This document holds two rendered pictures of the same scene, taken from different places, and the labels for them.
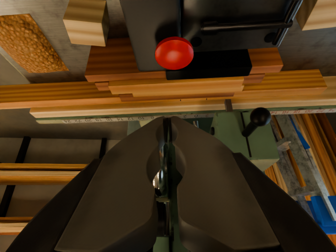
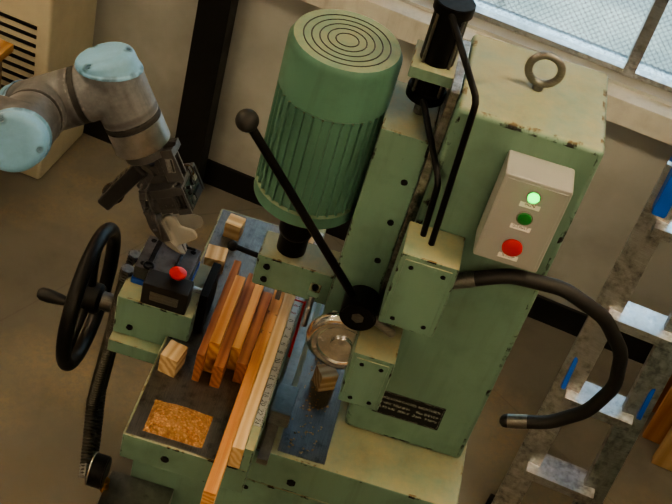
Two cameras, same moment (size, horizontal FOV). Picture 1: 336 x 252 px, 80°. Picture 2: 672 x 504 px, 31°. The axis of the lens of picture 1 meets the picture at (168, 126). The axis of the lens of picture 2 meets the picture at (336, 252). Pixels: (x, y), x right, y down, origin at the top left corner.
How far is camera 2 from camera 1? 201 cm
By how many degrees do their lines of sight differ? 74
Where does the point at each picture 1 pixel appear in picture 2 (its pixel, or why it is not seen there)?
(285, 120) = (581, 341)
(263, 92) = not seen: hidden behind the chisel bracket
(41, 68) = (196, 419)
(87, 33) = (174, 349)
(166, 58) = (176, 273)
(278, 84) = not seen: hidden behind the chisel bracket
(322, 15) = (216, 254)
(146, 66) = (185, 291)
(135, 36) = (166, 287)
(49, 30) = (172, 399)
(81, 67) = (213, 405)
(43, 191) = not seen: outside the picture
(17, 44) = (168, 412)
